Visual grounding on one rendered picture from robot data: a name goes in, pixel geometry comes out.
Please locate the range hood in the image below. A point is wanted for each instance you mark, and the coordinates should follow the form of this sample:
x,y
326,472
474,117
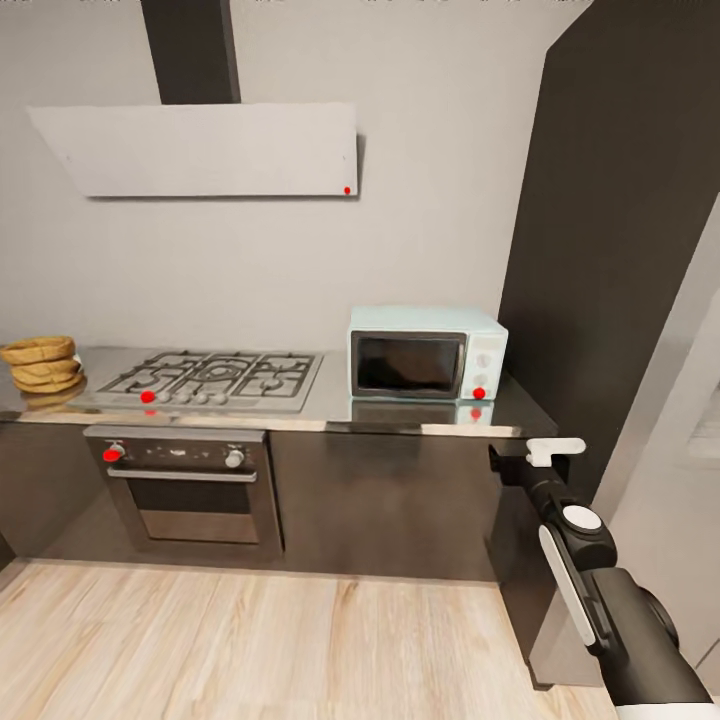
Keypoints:
x,y
201,140

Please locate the burner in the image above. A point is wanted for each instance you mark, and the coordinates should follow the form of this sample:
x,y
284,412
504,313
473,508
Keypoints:
x,y
230,380

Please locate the oven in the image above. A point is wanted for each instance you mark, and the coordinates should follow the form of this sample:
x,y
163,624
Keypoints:
x,y
192,491

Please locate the popcorn bag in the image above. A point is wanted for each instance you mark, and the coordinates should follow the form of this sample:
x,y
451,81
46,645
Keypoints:
x,y
44,364

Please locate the microwave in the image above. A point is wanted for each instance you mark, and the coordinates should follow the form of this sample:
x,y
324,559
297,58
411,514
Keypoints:
x,y
424,351

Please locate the fridge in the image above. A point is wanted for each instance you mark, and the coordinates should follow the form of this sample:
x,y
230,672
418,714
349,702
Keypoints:
x,y
612,303

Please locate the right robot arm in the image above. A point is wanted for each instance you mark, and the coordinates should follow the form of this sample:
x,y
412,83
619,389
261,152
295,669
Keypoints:
x,y
621,623

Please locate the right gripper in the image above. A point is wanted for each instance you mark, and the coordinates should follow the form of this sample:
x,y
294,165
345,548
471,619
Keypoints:
x,y
516,471

